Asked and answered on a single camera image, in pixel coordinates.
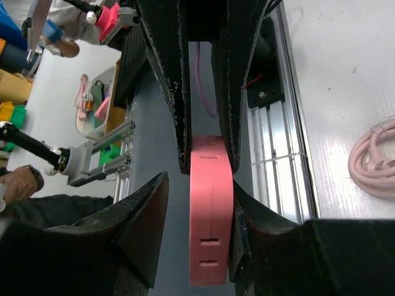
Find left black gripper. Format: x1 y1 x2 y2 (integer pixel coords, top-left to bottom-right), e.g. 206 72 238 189
135 0 267 175

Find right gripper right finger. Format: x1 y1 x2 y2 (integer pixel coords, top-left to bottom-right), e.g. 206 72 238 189
228 184 394 295

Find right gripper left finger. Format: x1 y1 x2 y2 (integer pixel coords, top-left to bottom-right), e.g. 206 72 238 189
1 172 168 295

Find pink plug adapter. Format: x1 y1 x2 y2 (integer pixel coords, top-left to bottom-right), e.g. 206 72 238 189
189 136 233 286

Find pink cord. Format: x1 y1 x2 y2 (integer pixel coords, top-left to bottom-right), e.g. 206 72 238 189
347 116 395 202

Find operator right hand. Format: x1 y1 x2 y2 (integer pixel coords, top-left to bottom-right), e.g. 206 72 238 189
1 165 44 205

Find operator left hand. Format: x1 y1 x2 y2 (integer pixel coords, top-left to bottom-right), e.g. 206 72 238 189
42 36 80 58

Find operator dark trousers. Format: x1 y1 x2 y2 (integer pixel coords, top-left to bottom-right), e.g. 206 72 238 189
1 194 114 228

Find tray with colourful items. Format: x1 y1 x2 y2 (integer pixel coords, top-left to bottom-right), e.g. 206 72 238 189
74 66 116 140

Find green storage bin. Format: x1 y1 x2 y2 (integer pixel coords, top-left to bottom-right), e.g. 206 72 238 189
2 105 27 152

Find yellow storage bin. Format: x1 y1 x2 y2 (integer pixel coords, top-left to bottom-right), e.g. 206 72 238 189
0 102 14 121

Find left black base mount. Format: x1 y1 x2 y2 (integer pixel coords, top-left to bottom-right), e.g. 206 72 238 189
245 17 285 109

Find aluminium front rail frame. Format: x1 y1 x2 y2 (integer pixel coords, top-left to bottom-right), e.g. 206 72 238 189
246 4 320 223

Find upper teleoperation handle device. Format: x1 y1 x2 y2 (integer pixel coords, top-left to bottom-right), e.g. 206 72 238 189
21 0 139 75

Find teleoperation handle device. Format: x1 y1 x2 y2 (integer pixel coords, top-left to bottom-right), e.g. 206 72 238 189
21 0 139 75
1 121 135 187

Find lower teleoperation handle device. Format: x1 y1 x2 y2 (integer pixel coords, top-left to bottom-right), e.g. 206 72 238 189
1 121 135 187

